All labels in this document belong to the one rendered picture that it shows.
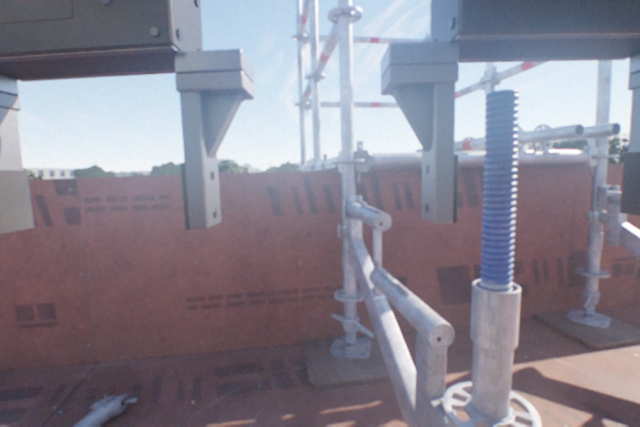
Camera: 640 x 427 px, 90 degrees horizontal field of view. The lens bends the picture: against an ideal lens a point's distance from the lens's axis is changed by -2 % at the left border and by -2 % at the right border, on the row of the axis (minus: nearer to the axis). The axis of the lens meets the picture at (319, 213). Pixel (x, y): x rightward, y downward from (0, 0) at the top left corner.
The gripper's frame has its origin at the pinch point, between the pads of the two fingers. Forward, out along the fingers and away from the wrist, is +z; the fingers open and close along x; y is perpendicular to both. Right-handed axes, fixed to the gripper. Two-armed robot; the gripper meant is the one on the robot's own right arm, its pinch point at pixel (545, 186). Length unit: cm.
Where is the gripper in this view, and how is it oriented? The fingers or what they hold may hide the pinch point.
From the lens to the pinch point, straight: 24.7
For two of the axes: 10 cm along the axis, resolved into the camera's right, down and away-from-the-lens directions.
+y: -0.2, 1.2, -9.9
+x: 10.0, -0.2, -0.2
